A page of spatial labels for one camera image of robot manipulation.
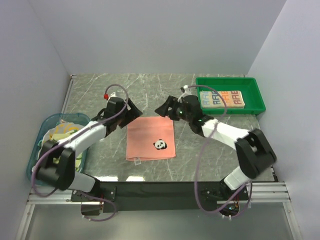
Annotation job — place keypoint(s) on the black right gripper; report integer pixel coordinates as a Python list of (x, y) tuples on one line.
[(172, 102)]

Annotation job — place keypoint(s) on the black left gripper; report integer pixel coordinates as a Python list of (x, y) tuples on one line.
[(133, 113)]

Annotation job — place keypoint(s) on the colourful striped rabbit towel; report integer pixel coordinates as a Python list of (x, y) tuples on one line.
[(229, 99)]

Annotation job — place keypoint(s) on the salmon pink towel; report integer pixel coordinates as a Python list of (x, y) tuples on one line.
[(150, 138)]

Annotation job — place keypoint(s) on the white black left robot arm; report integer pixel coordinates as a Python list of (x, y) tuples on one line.
[(56, 165)]

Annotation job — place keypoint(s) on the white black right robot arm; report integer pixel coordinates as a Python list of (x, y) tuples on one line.
[(254, 153)]

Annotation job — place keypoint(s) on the teal plastic basket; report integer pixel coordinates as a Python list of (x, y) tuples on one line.
[(50, 123)]

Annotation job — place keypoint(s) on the yellow green patterned towel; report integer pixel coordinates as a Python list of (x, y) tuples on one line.
[(63, 130)]

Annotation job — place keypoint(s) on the green plastic tray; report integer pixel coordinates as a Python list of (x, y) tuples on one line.
[(253, 100)]

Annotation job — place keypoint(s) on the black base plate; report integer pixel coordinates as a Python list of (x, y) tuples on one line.
[(161, 196)]

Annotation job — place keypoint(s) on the aluminium mounting rail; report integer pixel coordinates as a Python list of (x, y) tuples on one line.
[(259, 192)]

